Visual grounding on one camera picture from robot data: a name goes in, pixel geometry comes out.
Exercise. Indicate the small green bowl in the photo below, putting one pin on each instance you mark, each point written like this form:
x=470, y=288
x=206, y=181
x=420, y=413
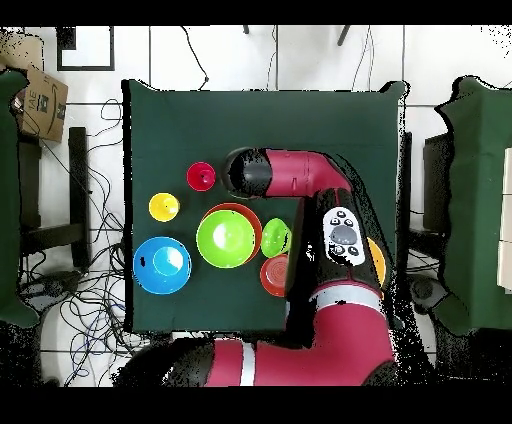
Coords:
x=274, y=240

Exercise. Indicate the large green bowl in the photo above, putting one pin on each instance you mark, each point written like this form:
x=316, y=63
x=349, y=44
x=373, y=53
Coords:
x=232, y=248

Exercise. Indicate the small red-orange bowl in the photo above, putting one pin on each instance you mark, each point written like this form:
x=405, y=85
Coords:
x=274, y=276

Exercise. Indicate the wide shallow red-orange bowl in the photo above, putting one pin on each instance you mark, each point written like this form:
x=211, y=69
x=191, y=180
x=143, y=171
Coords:
x=258, y=228

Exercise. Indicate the red cup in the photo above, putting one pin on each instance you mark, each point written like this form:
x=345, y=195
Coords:
x=198, y=178

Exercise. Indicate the dark green tablecloth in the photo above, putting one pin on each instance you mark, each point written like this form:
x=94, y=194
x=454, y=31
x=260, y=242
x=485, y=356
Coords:
x=260, y=120

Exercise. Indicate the yellow cup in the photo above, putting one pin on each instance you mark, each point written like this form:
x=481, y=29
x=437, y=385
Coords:
x=162, y=208

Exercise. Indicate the large blue bowl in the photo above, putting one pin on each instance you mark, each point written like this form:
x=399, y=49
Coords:
x=152, y=280

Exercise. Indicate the large orange bowl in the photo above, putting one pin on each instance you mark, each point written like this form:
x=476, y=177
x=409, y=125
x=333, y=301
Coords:
x=378, y=260

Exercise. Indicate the black stand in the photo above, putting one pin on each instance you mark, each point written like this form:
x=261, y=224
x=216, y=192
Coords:
x=78, y=180

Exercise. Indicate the green cloth covered table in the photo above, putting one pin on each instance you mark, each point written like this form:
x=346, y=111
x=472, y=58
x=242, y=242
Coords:
x=8, y=200
x=476, y=200

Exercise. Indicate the cardboard box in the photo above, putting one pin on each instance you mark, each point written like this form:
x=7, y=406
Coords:
x=44, y=108

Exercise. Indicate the white boxes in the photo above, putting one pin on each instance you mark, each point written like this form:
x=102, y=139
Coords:
x=506, y=240

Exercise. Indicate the dark square frame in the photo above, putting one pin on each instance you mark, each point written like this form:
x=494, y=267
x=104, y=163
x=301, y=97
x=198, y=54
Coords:
x=66, y=40

